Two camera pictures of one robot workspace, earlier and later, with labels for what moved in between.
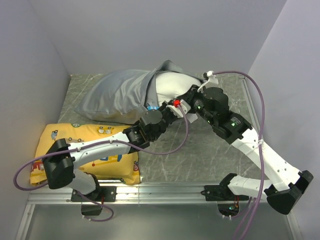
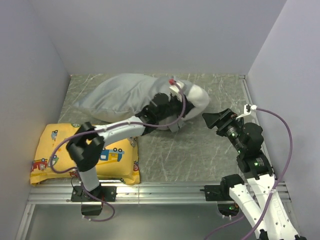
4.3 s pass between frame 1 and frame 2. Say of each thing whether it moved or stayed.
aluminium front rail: stayed
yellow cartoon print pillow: stayed
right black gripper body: moved
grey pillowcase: moved
